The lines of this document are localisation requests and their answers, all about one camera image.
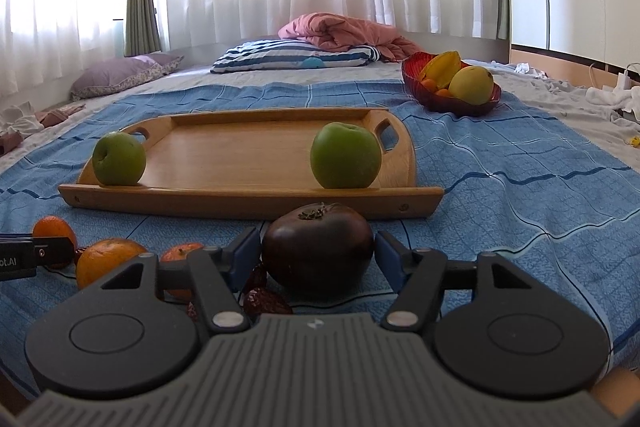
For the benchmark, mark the small yellow toy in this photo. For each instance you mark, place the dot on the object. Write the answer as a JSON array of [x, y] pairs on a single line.
[[634, 140]]

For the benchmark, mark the dark brown persimmon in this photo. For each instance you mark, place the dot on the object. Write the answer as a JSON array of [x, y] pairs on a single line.
[[317, 252]]

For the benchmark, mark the large green apple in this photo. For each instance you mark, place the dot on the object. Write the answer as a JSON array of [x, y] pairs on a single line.
[[345, 157]]

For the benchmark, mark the yellow starfruit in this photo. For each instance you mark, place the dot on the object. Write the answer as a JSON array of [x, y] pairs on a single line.
[[442, 69]]

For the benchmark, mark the small mandarin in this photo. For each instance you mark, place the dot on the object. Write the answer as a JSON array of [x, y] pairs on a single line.
[[52, 227], [180, 252]]

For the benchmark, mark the purple floral pillow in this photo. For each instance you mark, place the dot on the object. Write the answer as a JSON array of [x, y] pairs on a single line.
[[120, 74]]

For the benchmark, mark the large orange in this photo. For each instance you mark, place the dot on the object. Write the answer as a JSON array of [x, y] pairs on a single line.
[[105, 262]]

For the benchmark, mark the blue striped pillow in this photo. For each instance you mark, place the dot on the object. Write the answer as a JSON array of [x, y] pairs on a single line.
[[260, 54]]

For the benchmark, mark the pink quilt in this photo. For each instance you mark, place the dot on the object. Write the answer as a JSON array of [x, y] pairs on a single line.
[[345, 32]]

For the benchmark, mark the blue checked blanket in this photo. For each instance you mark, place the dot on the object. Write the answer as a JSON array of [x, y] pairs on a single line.
[[500, 187]]

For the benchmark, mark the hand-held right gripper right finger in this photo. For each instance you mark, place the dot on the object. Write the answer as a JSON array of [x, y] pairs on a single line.
[[387, 252]]

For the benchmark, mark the pinkish crumpled cloth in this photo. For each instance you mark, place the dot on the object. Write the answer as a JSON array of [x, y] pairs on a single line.
[[62, 114]]

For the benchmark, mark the small kumquat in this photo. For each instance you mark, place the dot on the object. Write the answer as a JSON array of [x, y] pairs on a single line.
[[429, 83], [442, 93]]

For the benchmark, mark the small light blue object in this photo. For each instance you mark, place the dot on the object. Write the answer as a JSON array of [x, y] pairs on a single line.
[[312, 63]]

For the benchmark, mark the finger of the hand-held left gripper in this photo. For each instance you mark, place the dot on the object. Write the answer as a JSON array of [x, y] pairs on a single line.
[[55, 252]]

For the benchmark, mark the small white garment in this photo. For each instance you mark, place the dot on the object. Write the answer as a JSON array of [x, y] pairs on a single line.
[[525, 68]]

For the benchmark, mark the white clothes pile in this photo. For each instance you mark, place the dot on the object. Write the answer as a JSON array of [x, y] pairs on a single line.
[[615, 104]]

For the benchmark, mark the white crumpled cloth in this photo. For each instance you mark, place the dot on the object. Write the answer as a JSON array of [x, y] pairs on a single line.
[[22, 122]]

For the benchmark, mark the wooden tray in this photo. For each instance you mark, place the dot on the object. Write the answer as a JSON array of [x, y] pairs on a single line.
[[240, 157]]

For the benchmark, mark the red glass bowl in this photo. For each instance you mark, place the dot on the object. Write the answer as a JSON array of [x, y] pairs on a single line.
[[450, 107]]

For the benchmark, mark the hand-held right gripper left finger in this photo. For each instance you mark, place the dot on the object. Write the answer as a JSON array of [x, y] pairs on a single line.
[[245, 252]]

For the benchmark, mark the small green apple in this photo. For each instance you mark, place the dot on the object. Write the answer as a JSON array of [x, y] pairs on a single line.
[[119, 159]]

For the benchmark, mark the yellow mango in bowl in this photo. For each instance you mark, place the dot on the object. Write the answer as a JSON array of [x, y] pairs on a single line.
[[470, 84]]

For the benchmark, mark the wooden side board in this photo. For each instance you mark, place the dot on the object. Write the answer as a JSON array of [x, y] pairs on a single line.
[[550, 64]]

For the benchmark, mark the dark red cloth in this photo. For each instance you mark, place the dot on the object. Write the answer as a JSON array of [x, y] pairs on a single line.
[[10, 143]]

